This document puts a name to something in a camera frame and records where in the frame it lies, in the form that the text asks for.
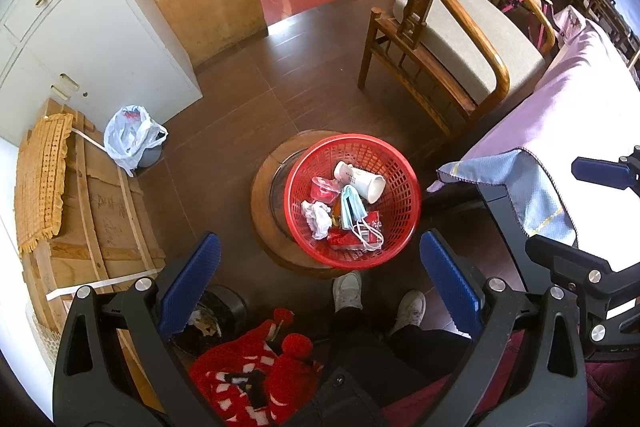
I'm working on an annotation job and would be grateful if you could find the red snack packet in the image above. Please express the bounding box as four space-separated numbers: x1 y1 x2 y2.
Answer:
327 210 383 253

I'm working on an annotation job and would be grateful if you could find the purple printed tablecloth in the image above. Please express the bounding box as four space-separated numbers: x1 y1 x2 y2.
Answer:
426 4 640 275

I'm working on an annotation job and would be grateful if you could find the crushed white paper cup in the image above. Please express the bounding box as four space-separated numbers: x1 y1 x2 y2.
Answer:
334 161 387 204

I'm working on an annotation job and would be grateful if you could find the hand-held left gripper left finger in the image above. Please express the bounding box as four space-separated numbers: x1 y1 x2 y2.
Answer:
52 231 223 427

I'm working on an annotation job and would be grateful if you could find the round wooden stool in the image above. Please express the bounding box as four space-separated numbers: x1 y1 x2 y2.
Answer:
250 129 416 279

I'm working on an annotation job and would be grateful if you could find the red jelly cup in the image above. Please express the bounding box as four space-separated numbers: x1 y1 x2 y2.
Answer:
311 176 342 202

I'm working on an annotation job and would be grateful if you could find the small grey bin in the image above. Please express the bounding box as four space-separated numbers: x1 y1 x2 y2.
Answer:
135 134 168 168

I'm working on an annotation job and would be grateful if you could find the person's left shoe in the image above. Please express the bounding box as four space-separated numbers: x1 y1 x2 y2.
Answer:
332 272 363 313

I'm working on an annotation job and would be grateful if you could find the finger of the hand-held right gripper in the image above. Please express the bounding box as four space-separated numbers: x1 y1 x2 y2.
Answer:
525 233 640 309
571 146 640 198

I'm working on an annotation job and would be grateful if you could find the person's shoe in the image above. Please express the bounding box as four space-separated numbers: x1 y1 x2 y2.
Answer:
390 291 427 333
332 272 363 313

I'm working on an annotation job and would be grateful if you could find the black round bin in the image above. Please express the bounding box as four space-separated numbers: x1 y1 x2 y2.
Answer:
175 284 248 358

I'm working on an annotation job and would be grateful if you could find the red white knit garment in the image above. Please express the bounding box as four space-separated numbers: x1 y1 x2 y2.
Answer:
189 307 323 427

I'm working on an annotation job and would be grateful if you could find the person's dark red garment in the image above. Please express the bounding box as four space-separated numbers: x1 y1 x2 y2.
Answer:
582 357 640 413

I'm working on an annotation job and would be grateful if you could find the white tissue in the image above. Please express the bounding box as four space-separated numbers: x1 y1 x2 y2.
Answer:
301 200 333 240

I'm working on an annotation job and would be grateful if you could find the blue face mask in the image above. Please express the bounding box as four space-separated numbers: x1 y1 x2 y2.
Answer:
340 185 386 253

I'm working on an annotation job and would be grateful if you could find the red plastic basket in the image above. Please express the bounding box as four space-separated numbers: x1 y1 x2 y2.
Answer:
284 133 422 269

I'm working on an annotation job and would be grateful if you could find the white plastic bag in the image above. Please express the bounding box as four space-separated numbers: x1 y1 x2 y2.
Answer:
103 105 168 178

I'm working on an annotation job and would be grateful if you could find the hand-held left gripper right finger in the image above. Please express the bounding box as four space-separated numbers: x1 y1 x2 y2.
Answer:
419 228 588 427

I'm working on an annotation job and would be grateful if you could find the person's right shoe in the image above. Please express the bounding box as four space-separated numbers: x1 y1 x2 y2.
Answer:
390 291 427 333

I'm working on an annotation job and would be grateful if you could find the grey cushioned wooden armchair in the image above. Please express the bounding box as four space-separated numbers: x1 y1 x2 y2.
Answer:
357 0 551 140

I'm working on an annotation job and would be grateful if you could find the white cabinet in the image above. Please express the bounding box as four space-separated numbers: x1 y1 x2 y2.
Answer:
0 0 203 142

